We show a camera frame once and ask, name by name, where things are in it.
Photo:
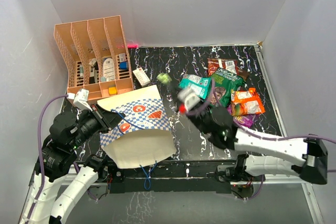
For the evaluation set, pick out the orange snack packet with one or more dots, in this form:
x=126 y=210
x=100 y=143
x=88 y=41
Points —
x=246 y=102

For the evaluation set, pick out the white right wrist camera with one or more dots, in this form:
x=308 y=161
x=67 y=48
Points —
x=188 y=98

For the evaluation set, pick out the green snack bag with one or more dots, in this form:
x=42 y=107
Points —
x=225 y=83

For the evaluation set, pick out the blue item in organizer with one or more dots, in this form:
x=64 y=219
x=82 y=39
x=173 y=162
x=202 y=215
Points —
x=124 y=65

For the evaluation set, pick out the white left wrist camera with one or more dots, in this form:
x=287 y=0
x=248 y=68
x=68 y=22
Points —
x=80 y=99

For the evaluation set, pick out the brown kettle chips bag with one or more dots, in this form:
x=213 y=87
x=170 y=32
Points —
x=242 y=73

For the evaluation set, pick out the teal foxs candy bag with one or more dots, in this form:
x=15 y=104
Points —
x=199 y=85

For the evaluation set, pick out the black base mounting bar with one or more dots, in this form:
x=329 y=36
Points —
x=178 y=176

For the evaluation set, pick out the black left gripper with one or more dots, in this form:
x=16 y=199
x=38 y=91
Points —
x=107 y=119

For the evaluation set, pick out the yellow object in organizer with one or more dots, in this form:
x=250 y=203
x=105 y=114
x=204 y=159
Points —
x=112 y=91

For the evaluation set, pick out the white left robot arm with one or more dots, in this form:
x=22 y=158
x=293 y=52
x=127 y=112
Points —
x=57 y=153

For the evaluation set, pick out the white tube in organizer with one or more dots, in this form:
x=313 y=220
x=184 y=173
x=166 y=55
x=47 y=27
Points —
x=81 y=71

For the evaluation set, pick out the blue checkered paper bag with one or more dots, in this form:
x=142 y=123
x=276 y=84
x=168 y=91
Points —
x=143 y=138

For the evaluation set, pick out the white label bottle in organizer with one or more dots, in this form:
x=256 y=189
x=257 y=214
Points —
x=108 y=69

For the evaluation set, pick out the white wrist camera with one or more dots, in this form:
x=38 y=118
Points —
x=188 y=98
x=80 y=99

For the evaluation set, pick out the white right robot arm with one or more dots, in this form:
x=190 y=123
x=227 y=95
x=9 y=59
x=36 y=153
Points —
x=262 y=154

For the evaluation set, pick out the red doritos bag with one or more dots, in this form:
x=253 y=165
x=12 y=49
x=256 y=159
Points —
x=214 y=64

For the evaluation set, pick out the purple snack bag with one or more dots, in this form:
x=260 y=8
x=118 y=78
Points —
x=242 y=115

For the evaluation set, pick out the yellow green snack packet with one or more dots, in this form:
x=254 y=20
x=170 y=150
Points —
x=164 y=78

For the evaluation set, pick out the orange plastic file organizer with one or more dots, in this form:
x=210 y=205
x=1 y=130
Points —
x=87 y=43

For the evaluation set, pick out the small white red box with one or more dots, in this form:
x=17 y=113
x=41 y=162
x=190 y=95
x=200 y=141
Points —
x=141 y=77

